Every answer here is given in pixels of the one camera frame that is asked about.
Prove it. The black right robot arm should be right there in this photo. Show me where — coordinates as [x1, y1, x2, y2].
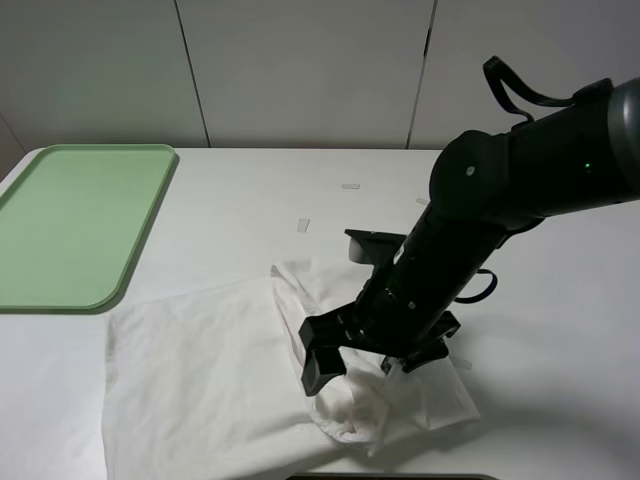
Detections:
[299, 80, 639, 396]

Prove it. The green plastic tray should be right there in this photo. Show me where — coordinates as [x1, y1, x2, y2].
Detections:
[1, 145, 178, 313]

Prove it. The white short sleeve shirt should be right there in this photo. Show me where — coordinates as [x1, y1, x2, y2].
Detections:
[103, 260, 479, 453]

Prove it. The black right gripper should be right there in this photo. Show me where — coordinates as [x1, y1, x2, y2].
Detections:
[299, 259, 460, 397]

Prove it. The black right camera cable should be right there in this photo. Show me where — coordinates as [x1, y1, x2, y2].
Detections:
[457, 55, 616, 304]

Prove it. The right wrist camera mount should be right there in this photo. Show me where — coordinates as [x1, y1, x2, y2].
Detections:
[344, 229, 406, 267]

